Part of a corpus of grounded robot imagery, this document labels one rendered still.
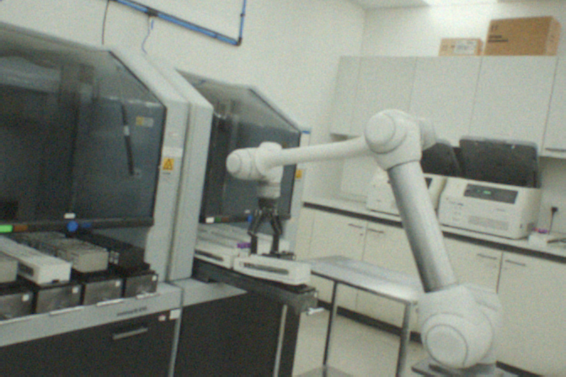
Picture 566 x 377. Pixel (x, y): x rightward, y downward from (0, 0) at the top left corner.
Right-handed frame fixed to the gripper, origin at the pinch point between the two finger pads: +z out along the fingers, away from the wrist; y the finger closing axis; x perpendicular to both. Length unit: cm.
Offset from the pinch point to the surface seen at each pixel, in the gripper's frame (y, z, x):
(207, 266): -6.8, 8.7, 23.2
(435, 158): 262, -51, 35
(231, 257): -4.3, 4.0, 13.2
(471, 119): 258, -82, 7
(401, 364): 26, 38, -46
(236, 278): -6.8, 11.5, 7.9
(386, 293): 26.2, 13.4, -38.9
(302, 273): -0.5, 6.5, -18.4
